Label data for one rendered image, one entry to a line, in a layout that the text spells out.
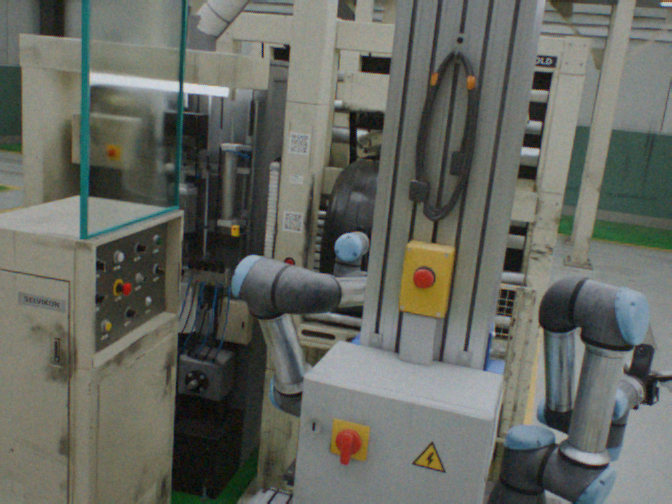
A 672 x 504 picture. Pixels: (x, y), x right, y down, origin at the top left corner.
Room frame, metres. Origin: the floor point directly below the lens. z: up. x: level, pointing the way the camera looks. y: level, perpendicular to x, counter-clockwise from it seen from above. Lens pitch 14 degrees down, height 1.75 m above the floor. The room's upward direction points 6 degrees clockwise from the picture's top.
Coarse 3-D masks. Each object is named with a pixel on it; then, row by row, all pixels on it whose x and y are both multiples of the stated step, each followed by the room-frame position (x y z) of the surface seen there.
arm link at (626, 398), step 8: (624, 384) 1.65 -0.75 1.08; (632, 384) 1.66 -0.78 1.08; (624, 392) 1.61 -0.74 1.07; (632, 392) 1.63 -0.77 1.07; (616, 400) 1.58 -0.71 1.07; (624, 400) 1.59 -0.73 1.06; (632, 400) 1.62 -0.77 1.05; (616, 408) 1.57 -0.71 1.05; (624, 408) 1.58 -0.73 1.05; (616, 416) 1.57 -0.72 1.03; (624, 416) 1.59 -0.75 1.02
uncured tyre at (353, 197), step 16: (352, 176) 2.44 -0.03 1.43; (368, 176) 2.44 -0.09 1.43; (336, 192) 2.41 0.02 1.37; (352, 192) 2.38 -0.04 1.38; (368, 192) 2.38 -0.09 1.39; (336, 208) 2.36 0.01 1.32; (352, 208) 2.35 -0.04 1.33; (368, 208) 2.34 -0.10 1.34; (336, 224) 2.33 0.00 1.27; (352, 224) 2.32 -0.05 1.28; (368, 224) 2.31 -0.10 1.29; (336, 240) 2.32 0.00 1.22; (320, 256) 2.36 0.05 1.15; (368, 256) 2.29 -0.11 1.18; (320, 272) 2.38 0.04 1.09
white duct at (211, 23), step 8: (208, 0) 2.98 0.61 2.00; (216, 0) 2.93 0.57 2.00; (224, 0) 2.93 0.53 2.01; (232, 0) 2.93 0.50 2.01; (240, 0) 2.94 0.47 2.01; (208, 8) 2.94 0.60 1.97; (216, 8) 2.93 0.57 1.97; (224, 8) 2.93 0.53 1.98; (232, 8) 2.94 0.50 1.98; (240, 8) 2.98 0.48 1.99; (208, 16) 2.94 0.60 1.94; (216, 16) 2.94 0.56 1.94; (224, 16) 2.95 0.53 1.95; (232, 16) 2.97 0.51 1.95; (208, 24) 2.94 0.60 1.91; (216, 24) 2.95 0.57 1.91; (224, 24) 2.97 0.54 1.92; (208, 32) 2.96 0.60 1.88; (216, 32) 2.98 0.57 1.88
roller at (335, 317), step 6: (330, 312) 2.45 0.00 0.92; (336, 312) 2.45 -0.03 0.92; (342, 312) 2.45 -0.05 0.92; (312, 318) 2.46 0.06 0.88; (318, 318) 2.45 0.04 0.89; (324, 318) 2.45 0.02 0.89; (330, 318) 2.44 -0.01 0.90; (336, 318) 2.44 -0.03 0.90; (342, 318) 2.43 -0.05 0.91; (348, 318) 2.43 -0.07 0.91; (354, 318) 2.43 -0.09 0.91; (360, 318) 2.42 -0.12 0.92; (348, 324) 2.43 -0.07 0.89; (354, 324) 2.42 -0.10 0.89; (360, 324) 2.42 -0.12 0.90
